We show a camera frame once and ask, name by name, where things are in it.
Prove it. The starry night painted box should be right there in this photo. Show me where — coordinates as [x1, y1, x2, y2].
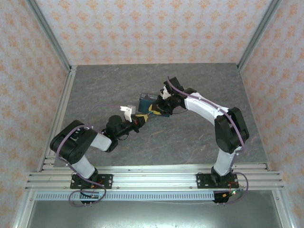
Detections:
[138, 92, 171, 118]

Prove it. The wide aluminium mounting beam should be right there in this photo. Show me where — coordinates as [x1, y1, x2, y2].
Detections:
[25, 171, 285, 190]

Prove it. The grey metal panel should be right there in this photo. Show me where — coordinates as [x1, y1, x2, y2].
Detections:
[25, 199, 285, 228]

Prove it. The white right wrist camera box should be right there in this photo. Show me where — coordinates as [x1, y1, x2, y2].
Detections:
[160, 85, 173, 100]

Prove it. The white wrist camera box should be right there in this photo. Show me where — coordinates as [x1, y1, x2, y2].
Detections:
[160, 85, 173, 100]
[120, 104, 136, 123]

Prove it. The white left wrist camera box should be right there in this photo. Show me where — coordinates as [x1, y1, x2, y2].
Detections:
[120, 104, 136, 123]

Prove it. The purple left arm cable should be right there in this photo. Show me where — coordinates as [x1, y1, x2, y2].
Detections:
[56, 104, 122, 208]

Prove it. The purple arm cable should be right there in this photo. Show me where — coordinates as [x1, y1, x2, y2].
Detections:
[167, 76, 250, 205]
[56, 104, 122, 208]

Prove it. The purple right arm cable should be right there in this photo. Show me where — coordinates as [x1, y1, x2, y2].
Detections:
[167, 76, 250, 205]

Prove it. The narrow aluminium rail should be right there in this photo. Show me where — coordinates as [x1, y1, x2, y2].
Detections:
[38, 162, 272, 173]

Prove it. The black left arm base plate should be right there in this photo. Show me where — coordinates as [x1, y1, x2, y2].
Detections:
[70, 174, 114, 190]

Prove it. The aluminium side rail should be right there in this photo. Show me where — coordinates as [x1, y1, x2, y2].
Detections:
[37, 66, 78, 172]

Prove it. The white slotted cable duct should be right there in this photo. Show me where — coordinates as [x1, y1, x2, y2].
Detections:
[35, 191, 216, 201]

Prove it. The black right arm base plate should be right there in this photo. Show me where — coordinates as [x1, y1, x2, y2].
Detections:
[196, 172, 239, 190]

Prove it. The aluminium frame post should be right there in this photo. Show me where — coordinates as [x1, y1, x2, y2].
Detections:
[25, 0, 72, 72]
[237, 0, 284, 71]

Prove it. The lower aluminium frame rail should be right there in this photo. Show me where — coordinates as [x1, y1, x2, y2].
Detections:
[11, 190, 37, 228]
[272, 190, 295, 228]

